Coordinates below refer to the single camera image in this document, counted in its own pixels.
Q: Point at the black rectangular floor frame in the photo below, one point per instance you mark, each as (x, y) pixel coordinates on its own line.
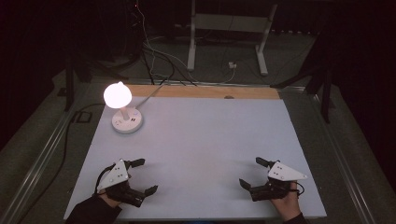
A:
(75, 117)

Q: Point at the black tripod stand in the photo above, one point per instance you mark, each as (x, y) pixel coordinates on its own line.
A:
(69, 84)
(325, 93)

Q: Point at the metal floor rail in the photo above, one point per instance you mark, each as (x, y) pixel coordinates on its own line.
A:
(342, 161)
(37, 168)

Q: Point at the white metal stand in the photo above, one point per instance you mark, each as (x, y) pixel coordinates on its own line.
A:
(230, 22)

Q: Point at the white plug adapter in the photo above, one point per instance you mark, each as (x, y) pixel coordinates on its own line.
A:
(232, 65)

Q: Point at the person's right hand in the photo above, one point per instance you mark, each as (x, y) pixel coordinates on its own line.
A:
(289, 207)

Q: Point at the wooden board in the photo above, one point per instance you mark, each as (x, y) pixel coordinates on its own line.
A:
(202, 92)

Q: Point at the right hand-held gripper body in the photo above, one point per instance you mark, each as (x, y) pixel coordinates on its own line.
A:
(281, 174)

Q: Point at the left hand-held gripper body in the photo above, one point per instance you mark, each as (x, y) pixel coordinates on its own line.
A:
(115, 176)

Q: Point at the person's left hand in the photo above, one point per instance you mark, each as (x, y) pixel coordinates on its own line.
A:
(109, 200)

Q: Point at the white desk lamp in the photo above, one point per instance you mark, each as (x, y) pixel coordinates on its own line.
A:
(117, 95)

